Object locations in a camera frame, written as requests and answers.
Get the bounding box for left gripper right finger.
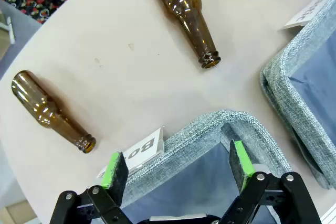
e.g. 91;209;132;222
220;140;322;224

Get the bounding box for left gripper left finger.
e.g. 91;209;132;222
49;151;132;224

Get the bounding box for brown glass bottle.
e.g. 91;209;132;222
10;70;97;154
143;0;222;69

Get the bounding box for grey fabric bottle basket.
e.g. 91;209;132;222
104;109;295;224

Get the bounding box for grey fabric plastic basket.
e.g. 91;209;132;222
259;0;336;190

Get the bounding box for white Bottle label sign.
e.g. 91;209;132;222
97;127;165;180

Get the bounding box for white Plastic label sign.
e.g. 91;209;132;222
279;0;330;30

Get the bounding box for white table frame leg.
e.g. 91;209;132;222
4;16;16;45

